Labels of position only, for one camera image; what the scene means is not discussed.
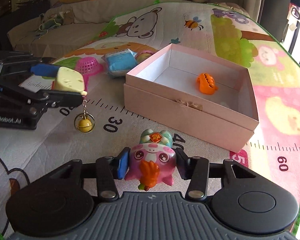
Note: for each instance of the cheese keychain with yellow bell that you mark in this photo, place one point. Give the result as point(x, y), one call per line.
point(69, 80)

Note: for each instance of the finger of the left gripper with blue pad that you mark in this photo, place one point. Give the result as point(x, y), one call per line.
point(27, 65)

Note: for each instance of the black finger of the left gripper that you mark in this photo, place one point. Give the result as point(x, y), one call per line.
point(50, 98)

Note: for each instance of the blue tissue pack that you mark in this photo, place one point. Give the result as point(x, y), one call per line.
point(119, 63)

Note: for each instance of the orange pumpkin toy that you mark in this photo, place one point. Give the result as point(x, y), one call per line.
point(206, 84)

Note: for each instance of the beige sofa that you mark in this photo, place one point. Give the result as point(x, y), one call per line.
point(84, 19)

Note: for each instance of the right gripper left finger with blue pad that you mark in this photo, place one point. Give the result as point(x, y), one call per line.
point(109, 169)

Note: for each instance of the pink plastic strainer basket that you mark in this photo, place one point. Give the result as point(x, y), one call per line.
point(88, 66)

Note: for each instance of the colourful cartoon play mat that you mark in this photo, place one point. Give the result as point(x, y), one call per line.
point(273, 151)

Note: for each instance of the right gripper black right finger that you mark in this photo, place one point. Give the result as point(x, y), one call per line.
point(196, 170)

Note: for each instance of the green cloth on sofa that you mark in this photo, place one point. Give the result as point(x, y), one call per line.
point(53, 22)

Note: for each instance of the pink pig figurine toy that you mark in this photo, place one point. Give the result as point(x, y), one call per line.
point(153, 160)

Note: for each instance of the pink cardboard box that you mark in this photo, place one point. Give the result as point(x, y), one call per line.
point(163, 88)

